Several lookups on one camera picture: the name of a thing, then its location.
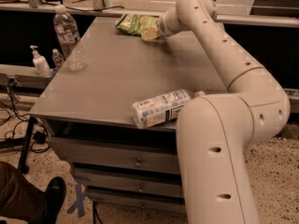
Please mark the upright clear water bottle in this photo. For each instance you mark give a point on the upright clear water bottle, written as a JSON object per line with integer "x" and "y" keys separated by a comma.
{"x": 66, "y": 30}

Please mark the white pump sanitizer bottle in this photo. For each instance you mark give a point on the white pump sanitizer bottle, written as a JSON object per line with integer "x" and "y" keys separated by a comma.
{"x": 40, "y": 62}

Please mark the grey drawer cabinet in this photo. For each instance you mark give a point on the grey drawer cabinet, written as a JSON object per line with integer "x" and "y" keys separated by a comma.
{"x": 96, "y": 103}

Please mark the middle grey drawer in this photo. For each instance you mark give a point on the middle grey drawer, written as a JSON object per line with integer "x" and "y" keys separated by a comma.
{"x": 134, "y": 183}

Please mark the blue tape cross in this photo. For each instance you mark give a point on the blue tape cross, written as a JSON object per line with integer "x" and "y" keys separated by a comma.
{"x": 78, "y": 204}

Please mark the black table leg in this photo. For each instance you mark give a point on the black table leg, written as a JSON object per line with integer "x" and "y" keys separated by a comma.
{"x": 22, "y": 166}

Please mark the low grey side shelf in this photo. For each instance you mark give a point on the low grey side shelf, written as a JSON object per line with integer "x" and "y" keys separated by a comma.
{"x": 22, "y": 76}

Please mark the lying blue-label plastic bottle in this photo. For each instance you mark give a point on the lying blue-label plastic bottle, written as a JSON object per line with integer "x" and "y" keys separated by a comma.
{"x": 161, "y": 108}

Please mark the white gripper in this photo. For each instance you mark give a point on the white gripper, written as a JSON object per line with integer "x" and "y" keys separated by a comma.
{"x": 162, "y": 27}

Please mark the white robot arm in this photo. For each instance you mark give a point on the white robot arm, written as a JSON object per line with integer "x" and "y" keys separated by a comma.
{"x": 213, "y": 129}

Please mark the green jalapeno chip bag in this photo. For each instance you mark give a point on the green jalapeno chip bag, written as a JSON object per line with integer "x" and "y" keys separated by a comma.
{"x": 133, "y": 24}

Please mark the person's brown trouser leg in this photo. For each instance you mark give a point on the person's brown trouser leg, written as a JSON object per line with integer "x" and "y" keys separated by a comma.
{"x": 18, "y": 198}

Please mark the top grey drawer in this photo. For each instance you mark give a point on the top grey drawer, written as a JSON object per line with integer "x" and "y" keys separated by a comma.
{"x": 115, "y": 155}

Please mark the small clear bottle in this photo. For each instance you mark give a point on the small clear bottle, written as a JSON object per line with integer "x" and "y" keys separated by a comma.
{"x": 58, "y": 58}

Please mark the bottom grey drawer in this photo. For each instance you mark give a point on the bottom grey drawer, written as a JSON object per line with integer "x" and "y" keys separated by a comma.
{"x": 139, "y": 201}

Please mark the grey drawer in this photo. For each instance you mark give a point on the grey drawer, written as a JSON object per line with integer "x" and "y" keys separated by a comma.
{"x": 134, "y": 183}
{"x": 139, "y": 201}
{"x": 115, "y": 155}

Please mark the black shoe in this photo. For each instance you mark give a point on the black shoe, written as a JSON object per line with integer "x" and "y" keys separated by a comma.
{"x": 55, "y": 195}

